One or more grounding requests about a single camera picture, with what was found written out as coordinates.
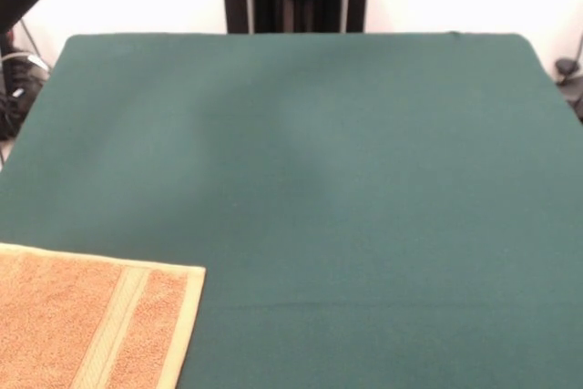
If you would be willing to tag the tan terry towel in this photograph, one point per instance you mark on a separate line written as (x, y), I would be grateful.
(68, 316)

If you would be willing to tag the dark green table cloth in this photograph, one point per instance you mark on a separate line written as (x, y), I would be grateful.
(364, 179)

